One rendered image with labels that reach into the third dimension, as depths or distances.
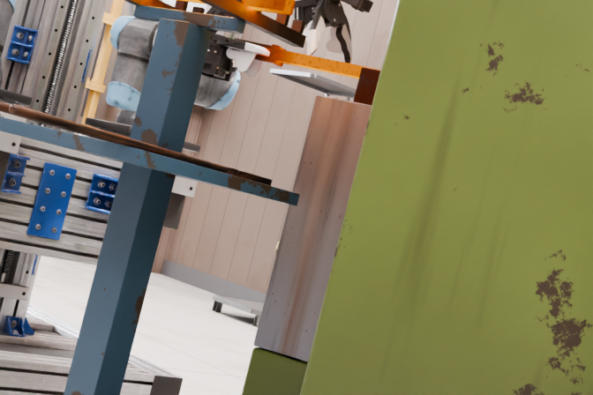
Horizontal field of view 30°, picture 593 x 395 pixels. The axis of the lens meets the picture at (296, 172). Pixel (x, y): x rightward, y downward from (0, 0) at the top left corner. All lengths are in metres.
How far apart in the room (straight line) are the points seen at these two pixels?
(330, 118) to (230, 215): 6.24
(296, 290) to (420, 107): 0.47
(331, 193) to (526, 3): 0.51
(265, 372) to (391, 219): 0.46
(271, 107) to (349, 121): 6.16
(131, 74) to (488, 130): 0.98
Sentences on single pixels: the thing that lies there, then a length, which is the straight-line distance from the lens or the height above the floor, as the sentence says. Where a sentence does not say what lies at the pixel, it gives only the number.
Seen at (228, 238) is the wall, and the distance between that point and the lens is 8.10.
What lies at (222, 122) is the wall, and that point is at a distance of 8.43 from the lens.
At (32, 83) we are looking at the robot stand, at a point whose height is 0.86.
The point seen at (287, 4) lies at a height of 1.00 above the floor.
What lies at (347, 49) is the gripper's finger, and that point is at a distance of 2.40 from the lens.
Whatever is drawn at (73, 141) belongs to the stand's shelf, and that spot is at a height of 0.73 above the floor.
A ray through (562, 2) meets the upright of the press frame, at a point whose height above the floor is 1.07.
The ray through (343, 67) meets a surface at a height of 1.00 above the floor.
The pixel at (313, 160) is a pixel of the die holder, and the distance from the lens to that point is 1.89.
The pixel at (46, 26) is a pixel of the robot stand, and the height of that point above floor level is 1.00.
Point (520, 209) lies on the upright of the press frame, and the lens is 1.52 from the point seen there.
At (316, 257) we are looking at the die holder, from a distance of 1.87.
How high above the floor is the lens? 0.71
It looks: 2 degrees up
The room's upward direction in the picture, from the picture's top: 14 degrees clockwise
